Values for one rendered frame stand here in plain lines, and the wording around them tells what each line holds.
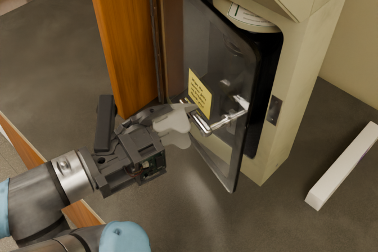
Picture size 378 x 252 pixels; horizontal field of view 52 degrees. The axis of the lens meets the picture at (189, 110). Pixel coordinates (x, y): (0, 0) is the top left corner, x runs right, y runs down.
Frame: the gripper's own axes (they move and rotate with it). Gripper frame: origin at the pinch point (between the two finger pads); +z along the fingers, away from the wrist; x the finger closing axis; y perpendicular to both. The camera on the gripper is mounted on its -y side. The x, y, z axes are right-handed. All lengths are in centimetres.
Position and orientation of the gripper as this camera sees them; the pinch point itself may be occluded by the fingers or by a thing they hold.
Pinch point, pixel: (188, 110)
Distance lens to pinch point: 68.5
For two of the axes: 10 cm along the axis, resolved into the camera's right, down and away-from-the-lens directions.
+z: 8.6, -4.0, 3.3
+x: 0.0, -6.4, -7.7
